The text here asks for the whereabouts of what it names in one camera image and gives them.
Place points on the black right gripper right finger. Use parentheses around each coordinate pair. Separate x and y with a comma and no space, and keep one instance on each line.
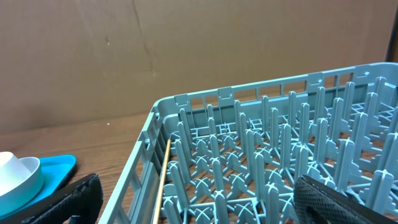
(316,203)

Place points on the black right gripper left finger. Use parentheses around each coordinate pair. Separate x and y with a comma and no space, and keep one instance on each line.
(79,202)

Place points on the teal plastic tray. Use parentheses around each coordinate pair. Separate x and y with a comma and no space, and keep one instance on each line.
(56,171)

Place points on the grey metal bowl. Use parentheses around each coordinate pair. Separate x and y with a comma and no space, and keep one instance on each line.
(26,191)

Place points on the white paper cup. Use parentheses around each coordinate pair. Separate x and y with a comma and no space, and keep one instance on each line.
(13,172)

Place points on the wooden chopstick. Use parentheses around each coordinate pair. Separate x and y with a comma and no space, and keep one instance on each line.
(158,202)

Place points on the grey plastic dish rack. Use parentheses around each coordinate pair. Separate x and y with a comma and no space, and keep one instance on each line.
(237,151)

